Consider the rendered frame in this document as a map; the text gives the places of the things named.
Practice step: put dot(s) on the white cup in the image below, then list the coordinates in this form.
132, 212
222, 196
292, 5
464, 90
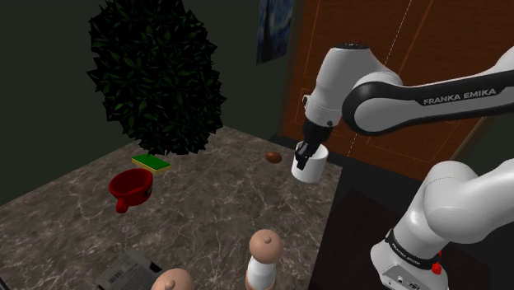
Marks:
315, 170

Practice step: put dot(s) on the red cup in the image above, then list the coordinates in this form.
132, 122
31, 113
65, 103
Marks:
132, 188

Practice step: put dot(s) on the brown egg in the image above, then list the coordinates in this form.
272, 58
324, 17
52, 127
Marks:
273, 157

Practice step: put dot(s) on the dark green leafy plant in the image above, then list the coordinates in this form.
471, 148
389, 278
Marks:
156, 76

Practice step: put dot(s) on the grey book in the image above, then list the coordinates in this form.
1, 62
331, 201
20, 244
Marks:
126, 273

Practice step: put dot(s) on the blue wall picture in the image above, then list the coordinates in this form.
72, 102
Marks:
275, 30

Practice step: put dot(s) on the green and yellow sponge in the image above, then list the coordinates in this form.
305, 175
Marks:
152, 162

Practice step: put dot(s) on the brown wooden door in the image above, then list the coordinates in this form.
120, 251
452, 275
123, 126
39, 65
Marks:
345, 32

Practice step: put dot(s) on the dark robot stand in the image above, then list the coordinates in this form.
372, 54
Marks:
353, 241

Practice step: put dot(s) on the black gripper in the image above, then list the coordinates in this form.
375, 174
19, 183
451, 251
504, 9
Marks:
316, 131

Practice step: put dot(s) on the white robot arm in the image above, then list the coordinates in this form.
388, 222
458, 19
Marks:
449, 201

